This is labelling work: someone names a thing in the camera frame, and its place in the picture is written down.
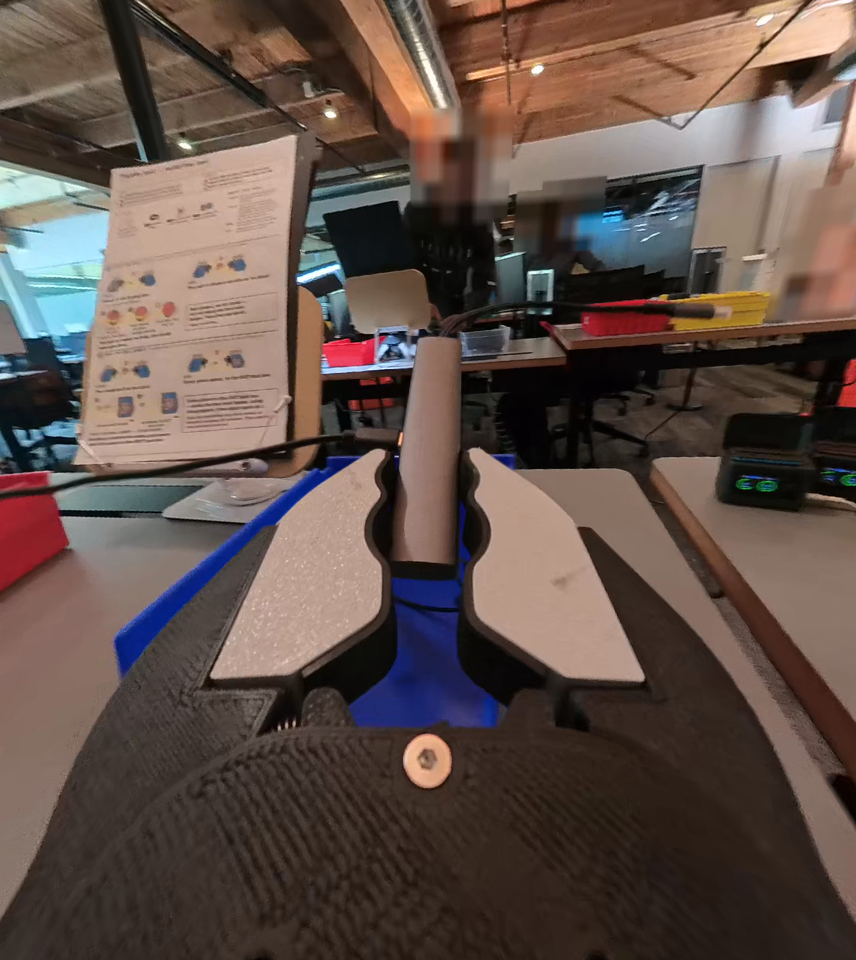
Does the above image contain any silver ceiling duct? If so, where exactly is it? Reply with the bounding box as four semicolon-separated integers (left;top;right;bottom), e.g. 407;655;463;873
383;0;462;111

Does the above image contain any blue plastic bin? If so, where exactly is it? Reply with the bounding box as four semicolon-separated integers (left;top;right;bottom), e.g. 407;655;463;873
114;452;519;730

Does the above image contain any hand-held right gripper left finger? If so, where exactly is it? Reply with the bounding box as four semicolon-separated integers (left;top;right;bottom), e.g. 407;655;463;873
209;448;399;702

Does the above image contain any black steel column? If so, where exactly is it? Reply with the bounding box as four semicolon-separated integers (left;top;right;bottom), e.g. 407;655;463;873
100;0;168;164

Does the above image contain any red plastic bin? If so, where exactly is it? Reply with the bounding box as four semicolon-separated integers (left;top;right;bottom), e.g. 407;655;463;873
0;471;70;627
581;302;672;336
321;337;376;369

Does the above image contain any clear plastic container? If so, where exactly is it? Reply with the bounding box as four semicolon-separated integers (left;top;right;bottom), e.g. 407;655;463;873
461;326;511;359

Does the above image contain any yellow plastic bin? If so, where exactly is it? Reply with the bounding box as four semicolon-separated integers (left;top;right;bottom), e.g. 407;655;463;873
666;291;774;333

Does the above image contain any black monitor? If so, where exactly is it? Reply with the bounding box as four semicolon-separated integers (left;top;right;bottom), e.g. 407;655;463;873
323;202;410;280

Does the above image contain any wooden table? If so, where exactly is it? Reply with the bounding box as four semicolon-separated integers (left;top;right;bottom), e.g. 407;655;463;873
319;337;571;466
548;315;856;451

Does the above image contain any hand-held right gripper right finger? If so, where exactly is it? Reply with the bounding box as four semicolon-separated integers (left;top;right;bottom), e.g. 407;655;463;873
459;447;648;706

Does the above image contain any black office chair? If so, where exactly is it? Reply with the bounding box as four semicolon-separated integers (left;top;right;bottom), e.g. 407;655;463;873
19;337;87;444

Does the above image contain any grey usb hub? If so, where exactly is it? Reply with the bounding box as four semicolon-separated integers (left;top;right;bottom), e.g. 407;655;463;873
390;336;462;579

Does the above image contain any black usb-c cable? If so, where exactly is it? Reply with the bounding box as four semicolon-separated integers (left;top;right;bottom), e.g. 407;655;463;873
0;427;404;502

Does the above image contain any dark hub cable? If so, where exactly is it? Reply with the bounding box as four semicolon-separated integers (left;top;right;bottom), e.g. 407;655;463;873
435;298;720;339

